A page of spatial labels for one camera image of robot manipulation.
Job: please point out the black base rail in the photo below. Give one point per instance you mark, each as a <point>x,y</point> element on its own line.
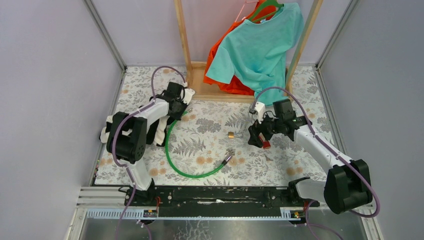
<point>215,201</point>

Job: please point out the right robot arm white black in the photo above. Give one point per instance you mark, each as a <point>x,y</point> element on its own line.
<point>347,181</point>

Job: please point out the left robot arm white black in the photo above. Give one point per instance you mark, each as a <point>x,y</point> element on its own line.
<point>128,134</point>

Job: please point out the orange garment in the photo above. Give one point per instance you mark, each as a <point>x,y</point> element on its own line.
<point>235,86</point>

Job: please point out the wooden clothes rack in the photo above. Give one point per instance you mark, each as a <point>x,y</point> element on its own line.
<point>195,69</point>

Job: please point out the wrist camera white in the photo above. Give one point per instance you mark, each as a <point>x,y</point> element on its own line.
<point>258,109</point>
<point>187,95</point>

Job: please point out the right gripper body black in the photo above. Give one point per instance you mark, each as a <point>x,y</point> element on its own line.
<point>269,126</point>

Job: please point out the green hanger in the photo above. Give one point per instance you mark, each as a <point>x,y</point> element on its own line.
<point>258,14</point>

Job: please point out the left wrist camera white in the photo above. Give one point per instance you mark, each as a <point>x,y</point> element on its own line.
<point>187,95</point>

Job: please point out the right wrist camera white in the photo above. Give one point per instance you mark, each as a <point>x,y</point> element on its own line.
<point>258,109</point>

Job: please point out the pink hanger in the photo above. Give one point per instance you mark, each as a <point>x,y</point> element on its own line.
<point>247,7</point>

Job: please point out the teal t-shirt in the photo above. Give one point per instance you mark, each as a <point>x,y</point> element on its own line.
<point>255,53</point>

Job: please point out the black white striped cloth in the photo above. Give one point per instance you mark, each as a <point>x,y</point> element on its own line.
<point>156,134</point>

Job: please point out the red cable lock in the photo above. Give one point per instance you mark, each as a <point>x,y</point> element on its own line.
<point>265,143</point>

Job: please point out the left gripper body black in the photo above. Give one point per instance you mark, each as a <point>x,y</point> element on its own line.
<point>180,107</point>

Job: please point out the brass padlock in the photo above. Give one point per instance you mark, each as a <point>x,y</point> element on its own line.
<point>235,135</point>

